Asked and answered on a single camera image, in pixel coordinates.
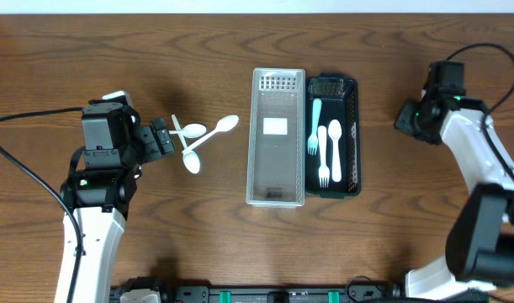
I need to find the clear plastic basket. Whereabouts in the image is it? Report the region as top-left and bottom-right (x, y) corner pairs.
(246, 67), (305, 208)

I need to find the white label in basket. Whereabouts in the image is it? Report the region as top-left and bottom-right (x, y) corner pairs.
(262, 118), (288, 136)

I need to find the white spoon group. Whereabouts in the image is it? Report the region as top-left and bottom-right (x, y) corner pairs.
(328, 120), (342, 183)

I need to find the white spoon pointing down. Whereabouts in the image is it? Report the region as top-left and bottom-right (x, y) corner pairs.
(172, 114), (200, 174)

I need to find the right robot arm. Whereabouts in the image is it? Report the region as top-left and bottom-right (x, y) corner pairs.
(395, 61), (514, 300)

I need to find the black plastic basket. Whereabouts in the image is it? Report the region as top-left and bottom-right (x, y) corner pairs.
(305, 73), (362, 199)

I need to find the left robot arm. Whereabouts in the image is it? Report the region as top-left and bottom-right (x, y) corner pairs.
(55, 90), (175, 302)

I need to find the white spoon horizontal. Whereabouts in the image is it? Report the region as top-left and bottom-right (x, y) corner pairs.
(169, 123), (207, 139)

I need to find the white spoon diagonal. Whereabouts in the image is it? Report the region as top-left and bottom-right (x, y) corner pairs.
(183, 114), (239, 154)

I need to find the pale blue fork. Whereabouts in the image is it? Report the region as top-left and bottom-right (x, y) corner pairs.
(307, 98), (322, 156)

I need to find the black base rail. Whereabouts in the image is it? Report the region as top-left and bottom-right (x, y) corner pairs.
(108, 277), (403, 303)

